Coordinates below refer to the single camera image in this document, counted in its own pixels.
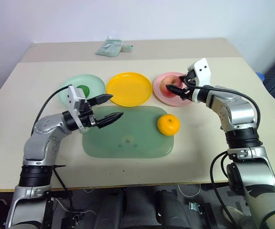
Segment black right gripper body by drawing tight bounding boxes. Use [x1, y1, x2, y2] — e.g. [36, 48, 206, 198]
[179, 69, 198, 103]

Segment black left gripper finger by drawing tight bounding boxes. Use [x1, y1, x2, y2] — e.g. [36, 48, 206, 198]
[96, 112, 124, 129]
[87, 94, 114, 106]

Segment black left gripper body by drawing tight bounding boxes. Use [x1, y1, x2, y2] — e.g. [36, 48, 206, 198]
[79, 99, 100, 128]

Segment red yellow apple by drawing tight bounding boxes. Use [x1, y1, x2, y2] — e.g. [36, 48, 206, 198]
[160, 75, 183, 99]

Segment pink round plate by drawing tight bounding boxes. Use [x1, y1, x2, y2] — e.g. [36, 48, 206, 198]
[153, 72, 194, 107]

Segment light green round plate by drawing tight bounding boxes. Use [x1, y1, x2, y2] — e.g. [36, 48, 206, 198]
[58, 73, 105, 108]

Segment yellow round plate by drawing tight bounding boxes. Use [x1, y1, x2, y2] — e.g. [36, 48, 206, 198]
[106, 72, 153, 107]

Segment dark green leafy vegetable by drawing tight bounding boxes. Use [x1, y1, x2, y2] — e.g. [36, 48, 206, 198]
[76, 84, 91, 97]

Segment green rectangular tray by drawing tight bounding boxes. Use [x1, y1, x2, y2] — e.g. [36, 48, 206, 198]
[81, 105, 175, 159]

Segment orange mandarin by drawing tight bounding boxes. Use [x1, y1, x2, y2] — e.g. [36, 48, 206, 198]
[157, 114, 181, 136]

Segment light green pouch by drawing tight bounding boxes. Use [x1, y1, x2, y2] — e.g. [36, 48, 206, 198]
[94, 37, 134, 58]

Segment dark rounded robot leg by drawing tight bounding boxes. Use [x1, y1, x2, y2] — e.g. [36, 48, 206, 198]
[153, 185, 193, 229]
[94, 189, 126, 229]

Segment white sneaker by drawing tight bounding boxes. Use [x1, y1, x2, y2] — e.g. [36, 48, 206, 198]
[221, 206, 250, 227]

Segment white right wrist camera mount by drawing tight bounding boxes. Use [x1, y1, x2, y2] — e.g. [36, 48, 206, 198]
[187, 57, 212, 87]

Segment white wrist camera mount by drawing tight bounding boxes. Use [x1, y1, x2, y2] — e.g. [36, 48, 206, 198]
[187, 57, 212, 87]
[64, 84, 89, 132]

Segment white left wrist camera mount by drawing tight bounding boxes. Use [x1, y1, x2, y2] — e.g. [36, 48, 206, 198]
[64, 84, 89, 132]

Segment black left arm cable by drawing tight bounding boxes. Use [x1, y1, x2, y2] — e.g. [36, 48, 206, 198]
[31, 84, 85, 220]

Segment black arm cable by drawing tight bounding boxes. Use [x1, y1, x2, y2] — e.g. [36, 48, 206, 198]
[31, 84, 85, 220]
[183, 78, 262, 227]

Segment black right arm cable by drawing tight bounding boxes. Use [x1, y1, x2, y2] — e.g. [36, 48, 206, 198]
[183, 78, 262, 227]

